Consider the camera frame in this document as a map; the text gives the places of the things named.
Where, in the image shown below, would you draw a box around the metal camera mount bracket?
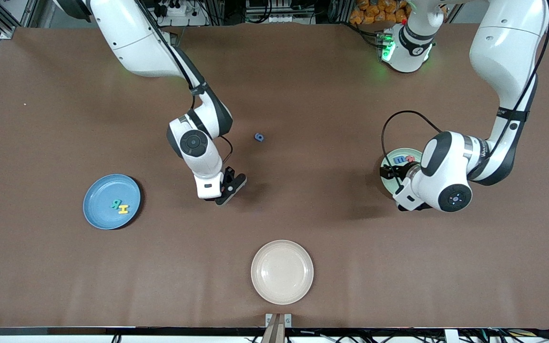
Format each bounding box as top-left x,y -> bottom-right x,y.
265,313 -> 292,343

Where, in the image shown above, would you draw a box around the orange snack bags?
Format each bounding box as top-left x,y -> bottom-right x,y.
350,0 -> 411,25

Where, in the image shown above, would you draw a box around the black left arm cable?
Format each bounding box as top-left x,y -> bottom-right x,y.
381,0 -> 549,179

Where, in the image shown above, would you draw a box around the white power strip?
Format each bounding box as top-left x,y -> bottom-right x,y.
159,1 -> 189,16

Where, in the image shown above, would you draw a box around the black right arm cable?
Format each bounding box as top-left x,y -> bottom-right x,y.
134,0 -> 234,165

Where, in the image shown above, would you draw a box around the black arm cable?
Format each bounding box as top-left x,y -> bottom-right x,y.
134,0 -> 234,165
381,0 -> 549,179

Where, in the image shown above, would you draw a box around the green plate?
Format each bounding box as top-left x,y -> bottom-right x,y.
380,148 -> 424,196

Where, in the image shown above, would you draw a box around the blue plate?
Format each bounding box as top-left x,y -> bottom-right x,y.
83,174 -> 141,230

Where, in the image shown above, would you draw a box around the beige plate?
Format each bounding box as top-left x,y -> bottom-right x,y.
251,240 -> 314,305

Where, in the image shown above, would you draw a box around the brown table cover sheet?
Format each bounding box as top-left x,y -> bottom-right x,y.
0,23 -> 549,329

